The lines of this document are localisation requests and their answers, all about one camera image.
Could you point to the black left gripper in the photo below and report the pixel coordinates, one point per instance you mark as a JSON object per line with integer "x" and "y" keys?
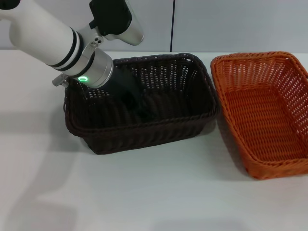
{"x": 125, "y": 91}

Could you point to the dark brown woven basket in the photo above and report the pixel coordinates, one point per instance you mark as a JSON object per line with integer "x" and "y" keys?
{"x": 144, "y": 139}

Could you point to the white and silver left robot arm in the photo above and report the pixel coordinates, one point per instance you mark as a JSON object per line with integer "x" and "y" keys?
{"x": 43, "y": 36}

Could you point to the orange woven basket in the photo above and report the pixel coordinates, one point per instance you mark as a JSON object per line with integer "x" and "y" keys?
{"x": 260, "y": 115}

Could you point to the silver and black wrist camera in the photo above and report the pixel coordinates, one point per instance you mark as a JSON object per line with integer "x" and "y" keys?
{"x": 113, "y": 19}

